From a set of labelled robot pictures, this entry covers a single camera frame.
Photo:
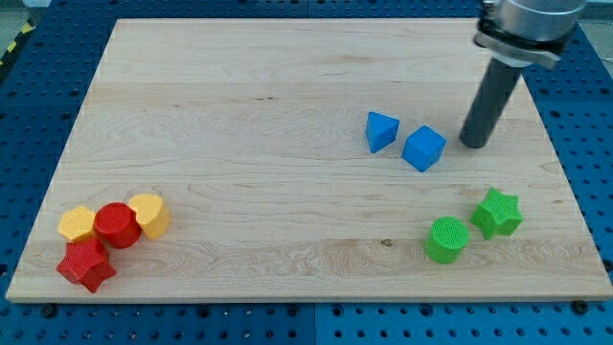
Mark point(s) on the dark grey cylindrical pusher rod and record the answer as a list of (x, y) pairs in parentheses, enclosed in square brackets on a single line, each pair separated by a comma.
[(487, 107)]

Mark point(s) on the blue cube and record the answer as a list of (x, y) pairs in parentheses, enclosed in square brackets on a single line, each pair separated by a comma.
[(423, 148)]

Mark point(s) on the blue triangular prism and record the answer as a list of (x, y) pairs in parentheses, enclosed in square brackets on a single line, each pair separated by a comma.
[(381, 130)]

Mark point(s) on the green star block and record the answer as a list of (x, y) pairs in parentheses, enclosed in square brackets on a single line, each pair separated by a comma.
[(497, 214)]

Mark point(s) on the green cylinder block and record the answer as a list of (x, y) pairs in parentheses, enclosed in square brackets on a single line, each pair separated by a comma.
[(446, 240)]

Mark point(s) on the light wooden board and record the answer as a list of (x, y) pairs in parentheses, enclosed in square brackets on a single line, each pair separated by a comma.
[(253, 132)]

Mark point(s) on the yellow half-round block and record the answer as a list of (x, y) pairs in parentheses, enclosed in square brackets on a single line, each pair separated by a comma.
[(152, 214)]

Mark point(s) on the red cylinder block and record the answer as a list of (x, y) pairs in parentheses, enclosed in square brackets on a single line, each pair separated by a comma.
[(116, 224)]

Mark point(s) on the yellow hexagon block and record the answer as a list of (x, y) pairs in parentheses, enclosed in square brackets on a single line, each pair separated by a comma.
[(77, 224)]

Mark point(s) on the red star block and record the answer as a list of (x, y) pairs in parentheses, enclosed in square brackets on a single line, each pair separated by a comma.
[(86, 263)]

